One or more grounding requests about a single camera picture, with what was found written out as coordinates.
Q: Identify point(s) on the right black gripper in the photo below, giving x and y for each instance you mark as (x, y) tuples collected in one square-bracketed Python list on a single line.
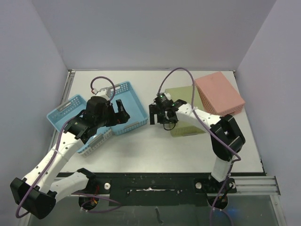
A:
[(159, 113)]

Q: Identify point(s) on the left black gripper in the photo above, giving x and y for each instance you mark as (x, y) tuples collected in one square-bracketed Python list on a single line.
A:
[(119, 117)]

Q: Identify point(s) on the large blue perforated basket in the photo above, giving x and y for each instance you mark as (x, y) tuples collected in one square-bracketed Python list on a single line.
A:
[(133, 106)]

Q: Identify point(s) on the pink perforated basket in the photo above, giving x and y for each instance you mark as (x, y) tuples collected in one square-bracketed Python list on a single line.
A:
[(218, 96)]

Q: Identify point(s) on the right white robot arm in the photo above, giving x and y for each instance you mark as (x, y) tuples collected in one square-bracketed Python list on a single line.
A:
[(226, 137)]

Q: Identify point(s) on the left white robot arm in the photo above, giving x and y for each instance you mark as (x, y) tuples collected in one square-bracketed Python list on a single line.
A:
[(38, 192)]

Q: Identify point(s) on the small blue perforated basket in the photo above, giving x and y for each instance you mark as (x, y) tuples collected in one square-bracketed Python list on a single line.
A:
[(66, 111)]

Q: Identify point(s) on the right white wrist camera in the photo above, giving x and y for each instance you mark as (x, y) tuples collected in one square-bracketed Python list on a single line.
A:
[(167, 95)]

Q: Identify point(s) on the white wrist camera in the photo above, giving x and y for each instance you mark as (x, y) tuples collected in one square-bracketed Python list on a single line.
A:
[(167, 95), (105, 93)]

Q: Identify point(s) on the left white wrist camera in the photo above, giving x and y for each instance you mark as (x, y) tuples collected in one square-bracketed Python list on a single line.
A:
[(105, 93)]

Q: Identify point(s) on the black table front rail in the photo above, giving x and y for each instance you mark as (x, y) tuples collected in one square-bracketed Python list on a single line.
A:
[(159, 189)]

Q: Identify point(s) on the aluminium frame rail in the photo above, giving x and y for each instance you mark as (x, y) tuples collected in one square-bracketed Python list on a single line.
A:
[(257, 185)]

